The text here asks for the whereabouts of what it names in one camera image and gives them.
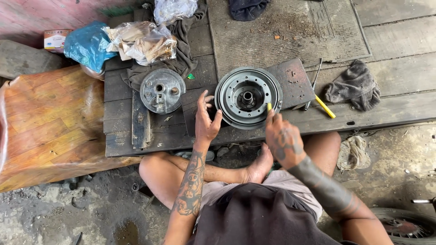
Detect yellow tool handle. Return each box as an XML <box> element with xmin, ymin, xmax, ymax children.
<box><xmin>315</xmin><ymin>95</ymin><xmax>336</xmax><ymax>119</ymax></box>

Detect person's right leg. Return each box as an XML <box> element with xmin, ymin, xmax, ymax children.
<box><xmin>300</xmin><ymin>132</ymin><xmax>342</xmax><ymax>177</ymax></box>

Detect grey rag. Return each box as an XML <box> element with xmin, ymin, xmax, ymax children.
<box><xmin>324</xmin><ymin>59</ymin><xmax>382</xmax><ymax>112</ymax></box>

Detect metal bowl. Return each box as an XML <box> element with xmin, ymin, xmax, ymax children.
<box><xmin>80</xmin><ymin>63</ymin><xmax>106</xmax><ymax>81</ymax></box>

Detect person's right hand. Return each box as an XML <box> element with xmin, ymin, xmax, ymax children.
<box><xmin>265</xmin><ymin>108</ymin><xmax>307</xmax><ymax>170</ymax></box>

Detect motorcycle wheel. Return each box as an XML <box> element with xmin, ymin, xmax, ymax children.
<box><xmin>369</xmin><ymin>207</ymin><xmax>436</xmax><ymax>245</ymax></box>

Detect dark blue cloth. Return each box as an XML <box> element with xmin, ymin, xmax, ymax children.
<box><xmin>228</xmin><ymin>0</ymin><xmax>270</xmax><ymax>22</ymax></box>

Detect beige shorts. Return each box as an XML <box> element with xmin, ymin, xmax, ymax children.
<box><xmin>194</xmin><ymin>169</ymin><xmax>323</xmax><ymax>235</ymax></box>

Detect dark grey cloth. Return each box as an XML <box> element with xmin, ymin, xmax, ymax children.
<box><xmin>121</xmin><ymin>3</ymin><xmax>208</xmax><ymax>92</ymax></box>

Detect dirty rubber floor mat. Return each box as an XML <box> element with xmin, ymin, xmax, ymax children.
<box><xmin>207</xmin><ymin>0</ymin><xmax>372</xmax><ymax>79</ymax></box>

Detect grey sandal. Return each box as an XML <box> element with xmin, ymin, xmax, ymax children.
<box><xmin>174</xmin><ymin>150</ymin><xmax>215</xmax><ymax>162</ymax></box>

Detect wood pattern vinyl sheet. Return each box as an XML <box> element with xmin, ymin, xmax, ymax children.
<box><xmin>0</xmin><ymin>64</ymin><xmax>144</xmax><ymax>193</ymax></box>

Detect clear bag with brown paper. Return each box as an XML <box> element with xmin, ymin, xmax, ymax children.
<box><xmin>102</xmin><ymin>21</ymin><xmax>178</xmax><ymax>66</ymax></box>

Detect person's leg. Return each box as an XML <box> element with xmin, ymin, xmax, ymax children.
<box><xmin>139</xmin><ymin>142</ymin><xmax>274</xmax><ymax>210</ymax></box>
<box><xmin>300</xmin><ymin>132</ymin><xmax>342</xmax><ymax>177</ymax></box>

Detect grey concrete block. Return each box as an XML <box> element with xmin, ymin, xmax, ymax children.
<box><xmin>0</xmin><ymin>40</ymin><xmax>66</xmax><ymax>80</ymax></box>

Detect person's left hand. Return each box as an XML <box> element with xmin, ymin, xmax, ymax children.
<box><xmin>195</xmin><ymin>90</ymin><xmax>223</xmax><ymax>143</ymax></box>

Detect dark reddish wooden board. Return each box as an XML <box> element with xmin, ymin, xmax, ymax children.
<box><xmin>181</xmin><ymin>58</ymin><xmax>316</xmax><ymax>137</ymax></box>

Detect small orange white carton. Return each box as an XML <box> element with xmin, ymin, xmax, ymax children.
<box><xmin>43</xmin><ymin>29</ymin><xmax>73</xmax><ymax>54</ymax></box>

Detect dark grey shirt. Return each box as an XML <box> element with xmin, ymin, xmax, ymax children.
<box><xmin>187</xmin><ymin>183</ymin><xmax>358</xmax><ymax>245</ymax></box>

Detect grey metal wheel hub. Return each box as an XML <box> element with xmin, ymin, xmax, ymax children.
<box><xmin>214</xmin><ymin>66</ymin><xmax>283</xmax><ymax>130</ymax></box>

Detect dirty white rag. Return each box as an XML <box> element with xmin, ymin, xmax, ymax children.
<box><xmin>336</xmin><ymin>135</ymin><xmax>371</xmax><ymax>172</ymax></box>

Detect blue plastic bag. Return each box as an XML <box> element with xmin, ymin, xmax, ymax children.
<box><xmin>63</xmin><ymin>21</ymin><xmax>118</xmax><ymax>74</ymax></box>

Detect thin metal rod tool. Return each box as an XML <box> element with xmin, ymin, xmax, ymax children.
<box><xmin>304</xmin><ymin>58</ymin><xmax>323</xmax><ymax>111</ymax></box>

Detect round grey brake plate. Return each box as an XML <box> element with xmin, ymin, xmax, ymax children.
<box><xmin>140</xmin><ymin>68</ymin><xmax>186</xmax><ymax>115</ymax></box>

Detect crumpled clear plastic bag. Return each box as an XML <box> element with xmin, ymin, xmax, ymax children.
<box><xmin>153</xmin><ymin>0</ymin><xmax>199</xmax><ymax>26</ymax></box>

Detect person's left leg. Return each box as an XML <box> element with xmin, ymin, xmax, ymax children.
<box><xmin>139</xmin><ymin>142</ymin><xmax>274</xmax><ymax>210</ymax></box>

